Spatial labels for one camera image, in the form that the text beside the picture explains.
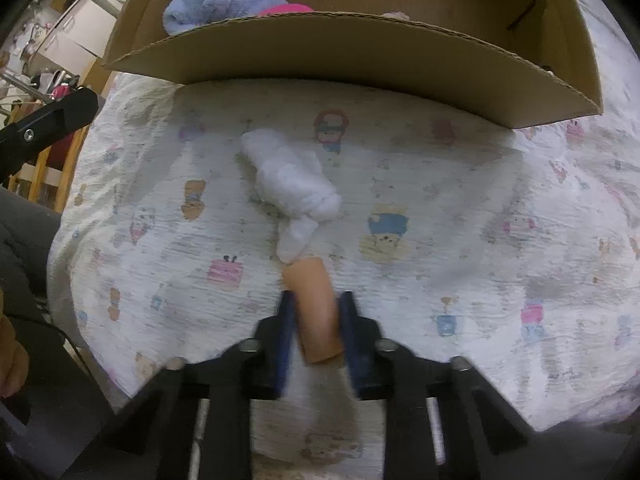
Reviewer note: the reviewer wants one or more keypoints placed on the brown cardboard box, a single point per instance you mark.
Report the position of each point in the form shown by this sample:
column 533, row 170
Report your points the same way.
column 350, row 55

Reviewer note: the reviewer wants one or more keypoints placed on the white sock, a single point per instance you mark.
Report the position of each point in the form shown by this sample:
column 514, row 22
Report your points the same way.
column 290, row 180

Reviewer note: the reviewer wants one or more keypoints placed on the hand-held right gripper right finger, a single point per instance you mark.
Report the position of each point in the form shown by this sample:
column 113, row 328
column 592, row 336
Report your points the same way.
column 350, row 345

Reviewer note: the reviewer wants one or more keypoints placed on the pink heart rubber duck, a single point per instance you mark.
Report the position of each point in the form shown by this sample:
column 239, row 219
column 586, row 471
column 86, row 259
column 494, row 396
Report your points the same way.
column 290, row 8

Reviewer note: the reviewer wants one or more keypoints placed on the person's left leg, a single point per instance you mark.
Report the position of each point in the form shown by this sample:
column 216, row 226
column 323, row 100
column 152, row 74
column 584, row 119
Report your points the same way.
column 25, row 240

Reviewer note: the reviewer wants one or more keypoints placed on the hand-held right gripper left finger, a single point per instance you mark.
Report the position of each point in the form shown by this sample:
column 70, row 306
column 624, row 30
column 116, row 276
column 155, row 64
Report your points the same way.
column 286, row 345

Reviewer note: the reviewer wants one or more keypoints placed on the person's right leg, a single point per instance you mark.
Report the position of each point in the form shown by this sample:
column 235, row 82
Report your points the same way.
column 590, row 455

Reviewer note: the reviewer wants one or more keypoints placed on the red and wooden chair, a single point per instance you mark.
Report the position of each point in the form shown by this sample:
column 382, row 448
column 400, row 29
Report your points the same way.
column 60, row 149

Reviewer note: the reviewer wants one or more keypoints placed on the person's leg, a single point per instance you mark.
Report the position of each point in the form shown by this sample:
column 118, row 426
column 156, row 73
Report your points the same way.
column 25, row 240
column 590, row 455

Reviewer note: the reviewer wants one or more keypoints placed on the blue fluffy scrunchie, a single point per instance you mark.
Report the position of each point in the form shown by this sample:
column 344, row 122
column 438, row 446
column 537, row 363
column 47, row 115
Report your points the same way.
column 215, row 5

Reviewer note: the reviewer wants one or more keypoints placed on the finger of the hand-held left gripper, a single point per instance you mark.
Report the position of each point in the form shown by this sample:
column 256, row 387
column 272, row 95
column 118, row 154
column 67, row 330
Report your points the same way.
column 50, row 117

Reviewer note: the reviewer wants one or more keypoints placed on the white kitchen cabinets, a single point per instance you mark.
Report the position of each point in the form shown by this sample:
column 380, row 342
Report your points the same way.
column 80, row 30

